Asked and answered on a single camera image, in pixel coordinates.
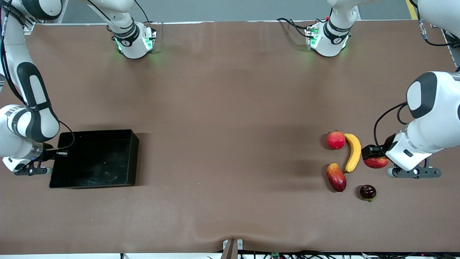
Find black plastic box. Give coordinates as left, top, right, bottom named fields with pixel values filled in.
left=49, top=129, right=139, bottom=189

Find red yellow mango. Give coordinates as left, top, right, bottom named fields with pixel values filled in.
left=326, top=163, right=347, bottom=192

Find yellow banana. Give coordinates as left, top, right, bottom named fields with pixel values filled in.
left=344, top=133, right=362, bottom=173

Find red pomegranate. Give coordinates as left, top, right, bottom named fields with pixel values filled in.
left=327, top=130, right=346, bottom=150

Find brown table mat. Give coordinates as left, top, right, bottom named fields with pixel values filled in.
left=0, top=20, right=460, bottom=254

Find black cable with connector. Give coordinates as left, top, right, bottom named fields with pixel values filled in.
left=410, top=0, right=460, bottom=48

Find black arm base cables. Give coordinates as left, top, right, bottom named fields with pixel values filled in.
left=276, top=17, right=317, bottom=38

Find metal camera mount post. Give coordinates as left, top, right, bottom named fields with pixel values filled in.
left=222, top=238, right=244, bottom=259

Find red yellow apple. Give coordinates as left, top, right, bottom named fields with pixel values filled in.
left=364, top=155, right=390, bottom=169

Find dark purple mangosteen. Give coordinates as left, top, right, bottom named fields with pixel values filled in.
left=360, top=185, right=377, bottom=202

